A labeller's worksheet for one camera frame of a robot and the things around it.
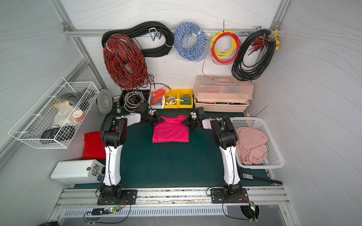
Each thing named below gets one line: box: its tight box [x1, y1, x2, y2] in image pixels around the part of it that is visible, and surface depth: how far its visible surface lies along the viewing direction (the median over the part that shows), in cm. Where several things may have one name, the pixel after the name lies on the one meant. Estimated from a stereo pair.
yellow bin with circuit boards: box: [177, 88, 194, 109], surface depth 121 cm
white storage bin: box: [148, 92, 166, 110], surface depth 115 cm
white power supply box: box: [50, 159, 106, 185], surface depth 72 cm
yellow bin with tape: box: [164, 88, 179, 109], surface depth 114 cm
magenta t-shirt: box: [152, 115, 190, 144], surface depth 98 cm
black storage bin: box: [118, 88, 151, 111], surface depth 113 cm
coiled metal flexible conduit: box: [123, 91, 146, 112], surface depth 113 cm
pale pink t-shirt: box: [236, 127, 269, 165], surface depth 88 cm
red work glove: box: [149, 88, 166, 106], surface depth 117 cm
